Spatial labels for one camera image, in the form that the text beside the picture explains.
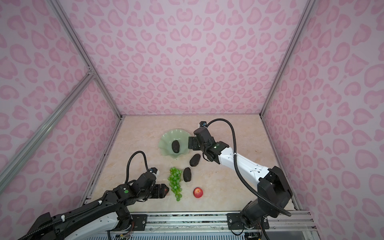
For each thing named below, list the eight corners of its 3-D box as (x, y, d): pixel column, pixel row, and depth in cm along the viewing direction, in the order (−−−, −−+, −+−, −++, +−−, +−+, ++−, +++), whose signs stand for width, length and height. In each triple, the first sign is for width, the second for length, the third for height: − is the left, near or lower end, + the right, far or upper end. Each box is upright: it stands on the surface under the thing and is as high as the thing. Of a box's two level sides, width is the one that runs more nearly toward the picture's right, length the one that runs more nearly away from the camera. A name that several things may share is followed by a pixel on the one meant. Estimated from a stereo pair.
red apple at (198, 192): (192, 194, 84) (191, 192, 80) (196, 188, 86) (196, 185, 83) (199, 200, 82) (199, 197, 78) (203, 193, 84) (204, 190, 81)
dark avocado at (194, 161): (188, 164, 94) (188, 163, 92) (194, 153, 99) (194, 152, 97) (196, 167, 92) (196, 166, 91) (201, 156, 97) (201, 154, 96)
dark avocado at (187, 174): (183, 182, 88) (182, 180, 85) (183, 169, 93) (183, 167, 91) (191, 182, 88) (190, 180, 85) (191, 169, 93) (191, 167, 91)
